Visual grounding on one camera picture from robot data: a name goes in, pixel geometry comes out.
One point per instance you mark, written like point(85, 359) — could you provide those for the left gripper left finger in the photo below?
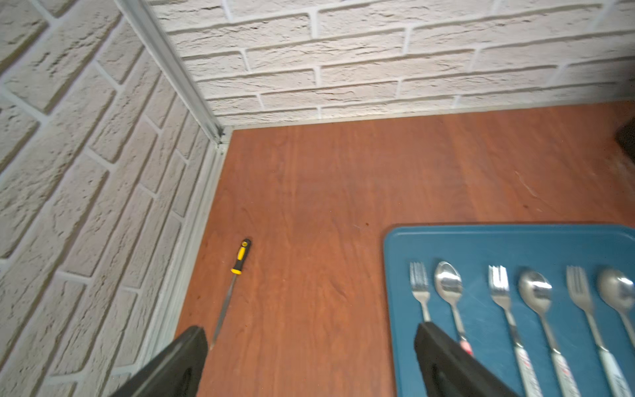
point(176, 371)

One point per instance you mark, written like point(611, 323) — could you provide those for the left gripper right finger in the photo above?
point(448, 370)

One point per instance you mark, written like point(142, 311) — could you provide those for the pink handled spoon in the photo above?
point(448, 284)

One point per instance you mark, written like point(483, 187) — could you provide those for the pink handled fork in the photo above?
point(420, 287)

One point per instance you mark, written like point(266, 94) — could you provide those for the white handled fork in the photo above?
point(499, 288)
point(579, 291)

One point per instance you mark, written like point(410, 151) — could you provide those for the white handled spoon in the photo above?
point(536, 291)
point(617, 290)

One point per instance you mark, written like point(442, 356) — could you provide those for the teal plastic tray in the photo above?
point(472, 250)

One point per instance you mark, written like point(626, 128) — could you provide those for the yellow black toolbox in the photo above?
point(625, 137)

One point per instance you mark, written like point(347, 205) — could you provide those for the yellow black handled file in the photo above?
point(236, 271)

